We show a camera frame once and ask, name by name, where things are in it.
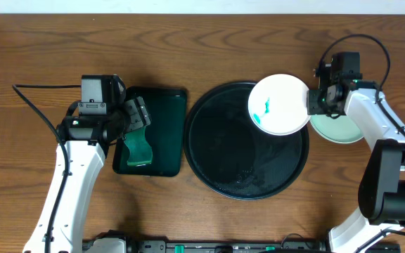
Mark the mint green plate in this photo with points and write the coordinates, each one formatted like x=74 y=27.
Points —
x=341 y=130

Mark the round black tray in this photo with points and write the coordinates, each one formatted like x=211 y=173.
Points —
x=232 y=156

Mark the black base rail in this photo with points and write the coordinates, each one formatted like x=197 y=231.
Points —
x=206 y=246

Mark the pink plate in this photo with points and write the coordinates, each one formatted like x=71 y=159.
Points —
x=277 y=104

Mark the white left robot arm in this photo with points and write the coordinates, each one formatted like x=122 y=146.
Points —
x=60 y=227

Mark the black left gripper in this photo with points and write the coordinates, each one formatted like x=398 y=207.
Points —
x=136 y=114

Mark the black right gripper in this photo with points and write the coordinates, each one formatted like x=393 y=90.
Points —
x=314 y=106

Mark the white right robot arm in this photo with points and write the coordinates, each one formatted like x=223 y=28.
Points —
x=381 y=195

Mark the green sponge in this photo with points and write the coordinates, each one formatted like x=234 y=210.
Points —
x=140 y=151

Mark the rectangular black tray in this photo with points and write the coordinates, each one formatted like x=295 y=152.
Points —
x=167 y=110

